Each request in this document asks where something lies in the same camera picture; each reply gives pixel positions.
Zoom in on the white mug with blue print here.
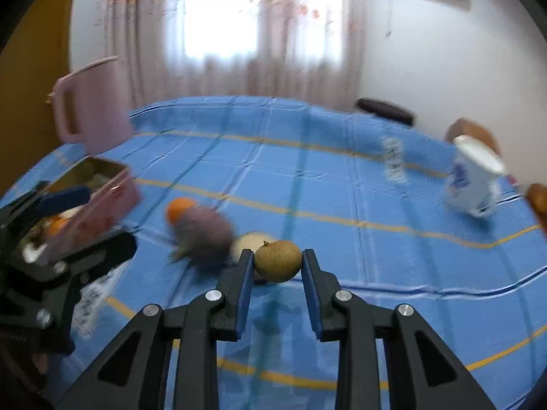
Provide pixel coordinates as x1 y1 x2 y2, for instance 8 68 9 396
443 135 508 218

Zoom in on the small green-brown round fruit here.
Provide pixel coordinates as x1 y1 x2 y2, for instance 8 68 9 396
254 240 302 283

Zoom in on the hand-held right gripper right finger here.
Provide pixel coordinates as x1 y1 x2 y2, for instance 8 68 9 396
302 248 496 410

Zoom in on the wooden door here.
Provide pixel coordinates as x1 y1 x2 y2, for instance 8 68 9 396
0 0 82 199

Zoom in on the pink plastic jug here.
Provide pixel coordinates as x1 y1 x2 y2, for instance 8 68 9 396
52 56 134 155

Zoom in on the wooden chair back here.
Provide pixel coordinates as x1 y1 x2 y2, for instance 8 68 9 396
444 117 504 157

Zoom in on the pink metal tin box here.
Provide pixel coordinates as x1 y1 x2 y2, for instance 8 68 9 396
26 156 142 261

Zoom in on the large purple round fruit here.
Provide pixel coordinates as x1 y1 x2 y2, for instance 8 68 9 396
171 207 235 269

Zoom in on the dark round stool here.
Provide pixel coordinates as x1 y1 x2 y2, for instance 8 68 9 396
356 97 416 127

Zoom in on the sheer floral curtain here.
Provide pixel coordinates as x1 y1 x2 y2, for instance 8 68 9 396
100 0 364 112

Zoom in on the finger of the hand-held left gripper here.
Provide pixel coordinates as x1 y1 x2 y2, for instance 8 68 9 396
55 233 137 283
0 180 91 228

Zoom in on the small orange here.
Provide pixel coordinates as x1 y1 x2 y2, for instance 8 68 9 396
166 197 200 225

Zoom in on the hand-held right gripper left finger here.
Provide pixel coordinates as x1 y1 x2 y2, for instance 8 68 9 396
55 248 256 410

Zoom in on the brown leather sofa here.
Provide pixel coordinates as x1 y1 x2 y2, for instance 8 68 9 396
525 183 547 236

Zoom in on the dark cut water chestnut half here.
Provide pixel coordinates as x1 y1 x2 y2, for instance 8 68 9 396
233 231 274 283

